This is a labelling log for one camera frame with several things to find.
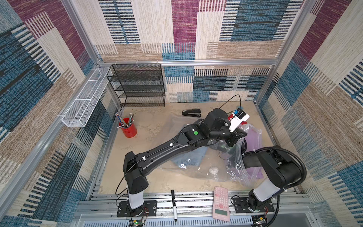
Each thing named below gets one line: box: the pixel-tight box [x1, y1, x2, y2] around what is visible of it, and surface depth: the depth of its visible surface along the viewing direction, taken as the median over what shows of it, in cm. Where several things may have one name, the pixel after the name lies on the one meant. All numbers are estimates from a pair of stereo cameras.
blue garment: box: [171, 146, 208, 169], surface depth 81 cm
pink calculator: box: [212, 186, 231, 222], surface depth 75 cm
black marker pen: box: [171, 189, 178, 222], surface depth 75 cm
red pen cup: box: [121, 117, 138, 138], surface depth 99 cm
